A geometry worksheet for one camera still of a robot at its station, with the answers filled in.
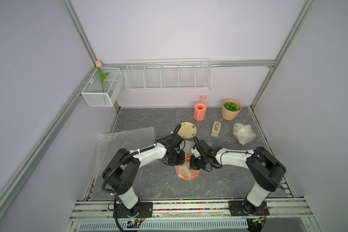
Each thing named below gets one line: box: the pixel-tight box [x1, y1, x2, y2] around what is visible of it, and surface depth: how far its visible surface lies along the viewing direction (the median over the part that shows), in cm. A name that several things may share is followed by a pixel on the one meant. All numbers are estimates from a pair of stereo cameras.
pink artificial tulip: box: [95, 59, 110, 93], surface depth 92 cm
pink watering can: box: [193, 95, 208, 122], surface depth 108 cm
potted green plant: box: [221, 99, 242, 121], surface depth 107 cm
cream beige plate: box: [176, 121, 198, 140], surface depth 108 cm
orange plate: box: [174, 161, 201, 181], surface depth 85 cm
